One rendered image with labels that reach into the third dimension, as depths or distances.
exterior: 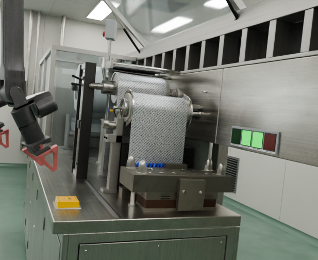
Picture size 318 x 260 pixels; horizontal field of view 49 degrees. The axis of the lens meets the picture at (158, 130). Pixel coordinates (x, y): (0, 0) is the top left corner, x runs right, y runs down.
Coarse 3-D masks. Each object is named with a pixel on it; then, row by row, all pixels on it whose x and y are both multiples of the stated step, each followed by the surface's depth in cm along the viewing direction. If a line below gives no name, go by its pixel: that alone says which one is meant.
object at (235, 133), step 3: (234, 129) 128; (237, 129) 126; (234, 132) 128; (237, 132) 126; (240, 132) 124; (234, 135) 128; (237, 135) 126; (234, 138) 127; (237, 138) 126; (231, 141) 129; (234, 141) 127; (237, 141) 126
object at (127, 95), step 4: (124, 96) 144; (128, 96) 139; (128, 100) 138; (188, 104) 147; (188, 108) 146; (128, 112) 137; (188, 112) 146; (128, 116) 137; (188, 116) 146; (124, 120) 142
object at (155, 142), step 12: (132, 120) 136; (132, 132) 137; (144, 132) 138; (156, 132) 140; (168, 132) 142; (180, 132) 144; (132, 144) 137; (144, 144) 139; (156, 144) 141; (168, 144) 143; (180, 144) 145; (144, 156) 139; (156, 156) 141; (168, 156) 143; (180, 156) 145
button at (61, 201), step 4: (60, 196) 122; (64, 196) 122; (68, 196) 123; (72, 196) 123; (56, 200) 119; (60, 200) 117; (64, 200) 117; (68, 200) 117; (72, 200) 118; (76, 200) 118; (56, 204) 118; (60, 204) 115; (64, 204) 116; (68, 204) 116; (72, 204) 117; (76, 204) 117
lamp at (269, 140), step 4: (268, 136) 111; (272, 136) 109; (264, 140) 112; (268, 140) 111; (272, 140) 109; (264, 144) 112; (268, 144) 110; (272, 144) 109; (264, 148) 112; (268, 148) 110; (272, 148) 109
